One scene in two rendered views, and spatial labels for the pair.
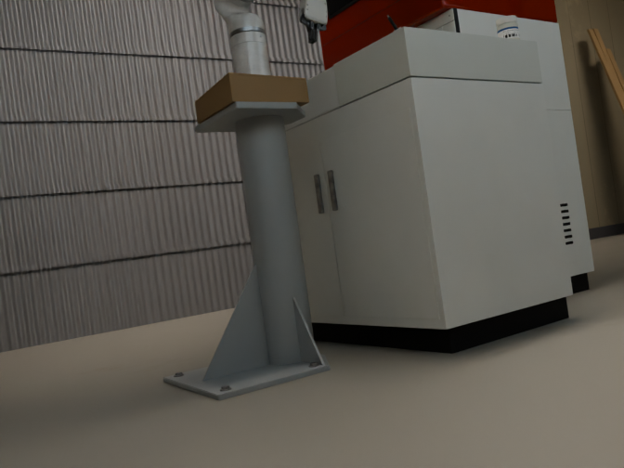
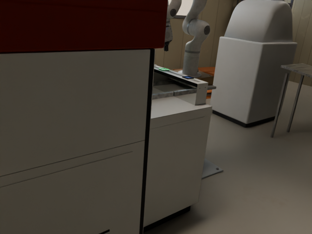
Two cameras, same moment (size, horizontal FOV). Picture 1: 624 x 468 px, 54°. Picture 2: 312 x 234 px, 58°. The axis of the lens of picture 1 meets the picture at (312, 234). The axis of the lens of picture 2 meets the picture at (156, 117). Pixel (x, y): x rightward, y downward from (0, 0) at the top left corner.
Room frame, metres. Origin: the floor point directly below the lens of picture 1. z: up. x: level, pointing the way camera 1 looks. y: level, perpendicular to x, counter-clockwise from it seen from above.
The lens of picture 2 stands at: (4.24, -0.26, 1.37)
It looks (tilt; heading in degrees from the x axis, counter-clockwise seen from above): 21 degrees down; 176
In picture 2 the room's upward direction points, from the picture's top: 4 degrees clockwise
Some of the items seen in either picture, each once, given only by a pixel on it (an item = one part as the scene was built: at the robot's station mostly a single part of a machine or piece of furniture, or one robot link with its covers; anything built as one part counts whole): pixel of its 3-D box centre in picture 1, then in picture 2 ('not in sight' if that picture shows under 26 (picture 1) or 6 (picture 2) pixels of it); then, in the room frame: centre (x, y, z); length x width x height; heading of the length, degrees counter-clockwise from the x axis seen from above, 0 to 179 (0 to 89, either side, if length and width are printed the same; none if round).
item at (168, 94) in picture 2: not in sight; (141, 98); (2.54, -0.25, 0.84); 0.50 x 0.02 x 0.03; 124
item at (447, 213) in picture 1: (396, 224); (129, 144); (2.35, -0.33, 0.41); 0.96 x 0.64 x 0.82; 34
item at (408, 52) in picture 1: (439, 73); not in sight; (2.10, -0.51, 0.89); 0.62 x 0.35 x 0.14; 124
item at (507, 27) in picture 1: (508, 32); not in sight; (2.14, -0.77, 1.01); 0.07 x 0.07 x 0.10
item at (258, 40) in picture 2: not in sight; (254, 62); (0.47, 1.26, 0.78); 0.82 x 0.67 x 1.56; 124
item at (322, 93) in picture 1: (303, 108); (174, 83); (2.32, -0.03, 0.89); 0.55 x 0.09 x 0.14; 34
